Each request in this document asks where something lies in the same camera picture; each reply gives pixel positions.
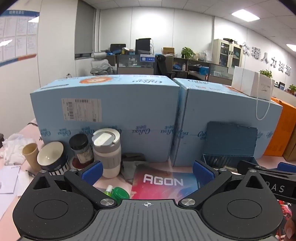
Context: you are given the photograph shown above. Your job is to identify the red round coaster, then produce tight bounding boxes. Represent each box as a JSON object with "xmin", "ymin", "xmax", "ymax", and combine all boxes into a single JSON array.
[{"xmin": 72, "ymin": 155, "xmax": 95, "ymax": 170}]

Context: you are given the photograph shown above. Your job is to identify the low office shelf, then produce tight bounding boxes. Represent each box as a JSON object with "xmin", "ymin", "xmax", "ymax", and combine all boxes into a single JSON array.
[{"xmin": 172, "ymin": 57, "xmax": 233, "ymax": 82}]

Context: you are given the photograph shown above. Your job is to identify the white travel mug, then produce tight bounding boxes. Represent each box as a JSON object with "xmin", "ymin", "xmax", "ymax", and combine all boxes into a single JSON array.
[{"xmin": 92, "ymin": 128, "xmax": 122, "ymax": 178}]

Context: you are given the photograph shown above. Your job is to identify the black monitor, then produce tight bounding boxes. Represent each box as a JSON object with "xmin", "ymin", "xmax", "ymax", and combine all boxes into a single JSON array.
[
  {"xmin": 135, "ymin": 38, "xmax": 152, "ymax": 55},
  {"xmin": 110, "ymin": 44, "xmax": 126, "ymax": 55}
]

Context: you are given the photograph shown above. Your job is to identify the orange carton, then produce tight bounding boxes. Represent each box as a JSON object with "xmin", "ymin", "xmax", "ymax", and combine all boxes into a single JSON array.
[{"xmin": 264, "ymin": 97, "xmax": 296, "ymax": 158}]

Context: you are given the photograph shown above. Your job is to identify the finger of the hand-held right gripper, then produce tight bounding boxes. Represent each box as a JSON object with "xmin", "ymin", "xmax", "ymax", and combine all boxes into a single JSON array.
[
  {"xmin": 277, "ymin": 162, "xmax": 296, "ymax": 174},
  {"xmin": 238, "ymin": 160, "xmax": 296, "ymax": 180}
]

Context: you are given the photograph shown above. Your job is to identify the blue plastic storage box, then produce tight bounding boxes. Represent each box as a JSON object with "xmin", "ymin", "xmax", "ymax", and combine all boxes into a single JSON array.
[{"xmin": 201, "ymin": 121, "xmax": 259, "ymax": 172}]

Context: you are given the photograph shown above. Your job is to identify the grey window blind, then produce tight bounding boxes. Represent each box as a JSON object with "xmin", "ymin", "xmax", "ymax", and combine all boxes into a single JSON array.
[{"xmin": 74, "ymin": 0, "xmax": 96, "ymax": 60}]

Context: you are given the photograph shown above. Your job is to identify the navy and white bowl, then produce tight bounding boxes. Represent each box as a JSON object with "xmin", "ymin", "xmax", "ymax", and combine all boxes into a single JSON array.
[{"xmin": 37, "ymin": 141, "xmax": 70, "ymax": 178}]

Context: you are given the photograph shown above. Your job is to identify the blue carton with shipping label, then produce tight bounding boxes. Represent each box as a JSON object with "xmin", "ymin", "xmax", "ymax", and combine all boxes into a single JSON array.
[{"xmin": 30, "ymin": 75, "xmax": 180, "ymax": 163}]

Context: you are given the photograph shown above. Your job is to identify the white reception counter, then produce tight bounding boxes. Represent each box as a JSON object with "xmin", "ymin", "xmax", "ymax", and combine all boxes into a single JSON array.
[{"xmin": 273, "ymin": 86, "xmax": 296, "ymax": 100}]

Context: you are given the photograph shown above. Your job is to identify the grey office chair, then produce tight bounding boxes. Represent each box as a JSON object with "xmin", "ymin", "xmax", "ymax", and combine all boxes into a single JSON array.
[{"xmin": 90, "ymin": 52, "xmax": 119, "ymax": 76}]

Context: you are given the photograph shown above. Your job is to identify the blue printed carton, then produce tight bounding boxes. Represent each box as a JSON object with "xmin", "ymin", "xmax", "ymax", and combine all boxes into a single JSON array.
[{"xmin": 170, "ymin": 77, "xmax": 283, "ymax": 167}]

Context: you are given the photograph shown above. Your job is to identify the white gift bag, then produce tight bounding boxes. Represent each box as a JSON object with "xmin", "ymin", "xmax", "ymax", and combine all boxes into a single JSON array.
[{"xmin": 231, "ymin": 65, "xmax": 275, "ymax": 120}]

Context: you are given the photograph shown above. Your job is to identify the wall poster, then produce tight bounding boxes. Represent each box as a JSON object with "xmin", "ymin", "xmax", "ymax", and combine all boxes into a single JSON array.
[{"xmin": 0, "ymin": 10, "xmax": 38, "ymax": 68}]

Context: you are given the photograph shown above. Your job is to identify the brown paper cup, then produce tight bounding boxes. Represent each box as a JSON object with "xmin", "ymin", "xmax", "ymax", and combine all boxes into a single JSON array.
[{"xmin": 22, "ymin": 143, "xmax": 40, "ymax": 172}]

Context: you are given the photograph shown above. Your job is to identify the white paper sheet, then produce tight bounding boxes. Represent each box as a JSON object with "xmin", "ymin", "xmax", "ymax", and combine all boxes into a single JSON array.
[
  {"xmin": 17, "ymin": 169, "xmax": 40, "ymax": 197},
  {"xmin": 0, "ymin": 164, "xmax": 21, "ymax": 194}
]

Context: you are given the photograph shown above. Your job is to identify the person's right hand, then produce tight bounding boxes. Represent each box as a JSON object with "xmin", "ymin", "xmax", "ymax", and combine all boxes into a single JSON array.
[{"xmin": 284, "ymin": 218, "xmax": 296, "ymax": 239}]

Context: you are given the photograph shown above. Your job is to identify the grey cloth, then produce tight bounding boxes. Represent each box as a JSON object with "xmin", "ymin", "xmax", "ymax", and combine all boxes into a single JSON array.
[{"xmin": 121, "ymin": 153, "xmax": 149, "ymax": 181}]

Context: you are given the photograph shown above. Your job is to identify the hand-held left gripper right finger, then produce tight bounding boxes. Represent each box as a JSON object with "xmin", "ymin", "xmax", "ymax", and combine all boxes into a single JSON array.
[{"xmin": 178, "ymin": 160, "xmax": 270, "ymax": 208}]

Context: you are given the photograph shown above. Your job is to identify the dark glass jar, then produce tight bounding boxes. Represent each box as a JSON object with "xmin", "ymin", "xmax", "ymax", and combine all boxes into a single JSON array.
[{"xmin": 69, "ymin": 134, "xmax": 94, "ymax": 164}]

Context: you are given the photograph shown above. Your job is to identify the white wall lettering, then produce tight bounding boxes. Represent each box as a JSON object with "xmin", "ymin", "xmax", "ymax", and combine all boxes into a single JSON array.
[{"xmin": 240, "ymin": 42, "xmax": 292, "ymax": 76}]

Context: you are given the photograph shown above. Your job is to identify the crumpled white plastic bag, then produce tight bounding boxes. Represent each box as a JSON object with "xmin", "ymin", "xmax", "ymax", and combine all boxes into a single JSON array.
[{"xmin": 2, "ymin": 133, "xmax": 44, "ymax": 166}]

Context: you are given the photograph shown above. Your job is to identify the black office chair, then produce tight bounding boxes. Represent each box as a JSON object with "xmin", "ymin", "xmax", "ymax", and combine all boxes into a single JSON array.
[{"xmin": 157, "ymin": 54, "xmax": 176, "ymax": 80}]

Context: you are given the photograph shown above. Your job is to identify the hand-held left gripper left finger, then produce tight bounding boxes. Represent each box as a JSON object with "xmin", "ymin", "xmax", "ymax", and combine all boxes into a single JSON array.
[{"xmin": 30, "ymin": 161, "xmax": 117, "ymax": 209}]

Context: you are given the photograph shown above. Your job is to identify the beige glass door cabinet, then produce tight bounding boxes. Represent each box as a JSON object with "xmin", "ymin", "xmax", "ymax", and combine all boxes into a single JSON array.
[{"xmin": 213, "ymin": 39, "xmax": 244, "ymax": 68}]

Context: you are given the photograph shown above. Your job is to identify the colourful printed desk mat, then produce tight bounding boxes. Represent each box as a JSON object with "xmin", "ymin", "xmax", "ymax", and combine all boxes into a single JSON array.
[{"xmin": 130, "ymin": 166, "xmax": 200, "ymax": 200}]

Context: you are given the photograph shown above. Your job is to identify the green round lid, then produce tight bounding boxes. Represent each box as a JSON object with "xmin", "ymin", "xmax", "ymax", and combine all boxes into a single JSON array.
[{"xmin": 112, "ymin": 186, "xmax": 130, "ymax": 205}]

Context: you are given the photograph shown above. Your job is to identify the grey desk partition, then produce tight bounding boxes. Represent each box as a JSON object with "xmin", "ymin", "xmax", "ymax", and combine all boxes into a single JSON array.
[{"xmin": 117, "ymin": 54, "xmax": 158, "ymax": 75}]

